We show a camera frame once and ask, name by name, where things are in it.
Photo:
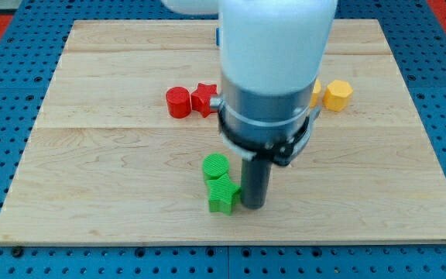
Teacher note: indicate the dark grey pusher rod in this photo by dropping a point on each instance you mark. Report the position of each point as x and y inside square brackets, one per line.
[254, 182]

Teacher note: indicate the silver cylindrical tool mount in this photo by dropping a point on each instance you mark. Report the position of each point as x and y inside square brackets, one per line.
[258, 126]

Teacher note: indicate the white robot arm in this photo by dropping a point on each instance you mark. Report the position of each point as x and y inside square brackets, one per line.
[270, 53]

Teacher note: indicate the yellow block behind arm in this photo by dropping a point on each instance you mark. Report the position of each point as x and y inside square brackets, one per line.
[315, 93]

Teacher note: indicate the green star block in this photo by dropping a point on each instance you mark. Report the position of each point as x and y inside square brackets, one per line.
[223, 194]

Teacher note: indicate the green cylinder block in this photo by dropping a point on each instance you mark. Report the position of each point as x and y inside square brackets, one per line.
[214, 166]

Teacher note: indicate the yellow hexagon block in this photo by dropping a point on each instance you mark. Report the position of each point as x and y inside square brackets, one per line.
[337, 95]

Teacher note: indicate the red star block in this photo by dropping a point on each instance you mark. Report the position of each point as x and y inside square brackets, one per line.
[200, 98]

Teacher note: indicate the red cylinder block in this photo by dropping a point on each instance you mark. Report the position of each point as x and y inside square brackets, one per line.
[178, 102]

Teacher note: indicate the light wooden board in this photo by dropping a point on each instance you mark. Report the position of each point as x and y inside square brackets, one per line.
[105, 164]

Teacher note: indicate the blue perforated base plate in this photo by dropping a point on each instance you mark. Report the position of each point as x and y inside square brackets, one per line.
[29, 51]

